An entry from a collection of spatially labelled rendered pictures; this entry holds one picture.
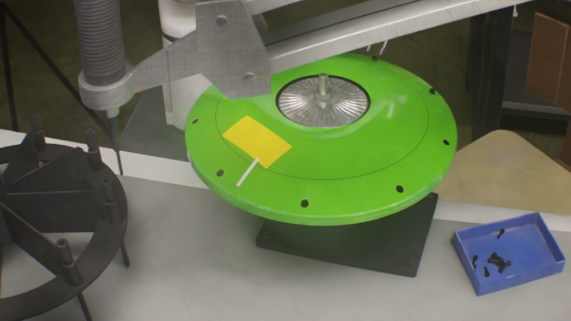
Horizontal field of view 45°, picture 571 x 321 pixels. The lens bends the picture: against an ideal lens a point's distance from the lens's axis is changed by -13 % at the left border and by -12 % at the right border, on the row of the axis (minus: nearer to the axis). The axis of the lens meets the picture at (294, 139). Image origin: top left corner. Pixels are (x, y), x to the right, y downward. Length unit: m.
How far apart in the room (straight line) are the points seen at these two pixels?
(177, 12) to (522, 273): 0.63
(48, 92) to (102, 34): 2.47
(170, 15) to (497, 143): 0.79
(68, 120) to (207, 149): 2.04
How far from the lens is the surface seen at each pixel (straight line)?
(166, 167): 1.08
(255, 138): 0.83
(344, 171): 0.80
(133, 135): 1.26
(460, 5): 0.60
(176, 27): 1.14
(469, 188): 1.51
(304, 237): 0.91
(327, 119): 0.85
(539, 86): 1.66
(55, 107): 2.96
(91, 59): 0.61
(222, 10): 0.57
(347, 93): 0.89
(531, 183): 1.55
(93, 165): 0.97
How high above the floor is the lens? 1.59
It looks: 37 degrees down
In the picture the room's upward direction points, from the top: 1 degrees counter-clockwise
